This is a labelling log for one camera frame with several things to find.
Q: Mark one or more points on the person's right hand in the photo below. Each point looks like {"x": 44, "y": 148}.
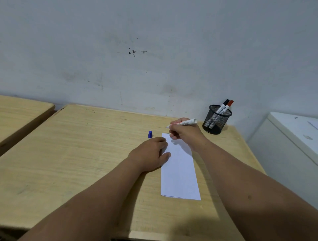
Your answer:
{"x": 188, "y": 135}

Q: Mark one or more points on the person's left hand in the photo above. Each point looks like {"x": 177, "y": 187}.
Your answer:
{"x": 146, "y": 156}

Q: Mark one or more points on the person's right fingers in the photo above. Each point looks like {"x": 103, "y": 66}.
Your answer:
{"x": 174, "y": 130}

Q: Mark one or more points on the person's left thumb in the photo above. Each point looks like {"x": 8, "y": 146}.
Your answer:
{"x": 165, "y": 157}

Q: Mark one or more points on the white marker pen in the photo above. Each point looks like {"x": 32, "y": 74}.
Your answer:
{"x": 190, "y": 122}

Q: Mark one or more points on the white paper sheet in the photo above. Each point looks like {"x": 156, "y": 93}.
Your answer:
{"x": 179, "y": 173}

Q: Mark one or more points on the person's left forearm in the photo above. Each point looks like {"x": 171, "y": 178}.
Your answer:
{"x": 99, "y": 198}

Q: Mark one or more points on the person's right forearm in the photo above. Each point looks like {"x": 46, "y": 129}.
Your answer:
{"x": 248, "y": 193}

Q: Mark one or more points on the blue marker cap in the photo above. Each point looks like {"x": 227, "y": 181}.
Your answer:
{"x": 150, "y": 134}

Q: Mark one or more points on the black mesh pen holder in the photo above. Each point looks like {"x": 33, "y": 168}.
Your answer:
{"x": 214, "y": 124}

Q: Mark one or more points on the white marker with black cap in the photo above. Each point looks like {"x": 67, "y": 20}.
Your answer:
{"x": 221, "y": 107}

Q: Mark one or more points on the white marker with red cap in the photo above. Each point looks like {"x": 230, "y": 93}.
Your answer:
{"x": 227, "y": 107}

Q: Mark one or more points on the white cabinet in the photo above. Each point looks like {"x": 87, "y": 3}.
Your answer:
{"x": 285, "y": 154}

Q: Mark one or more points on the light wooden desk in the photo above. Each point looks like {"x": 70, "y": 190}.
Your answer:
{"x": 22, "y": 116}

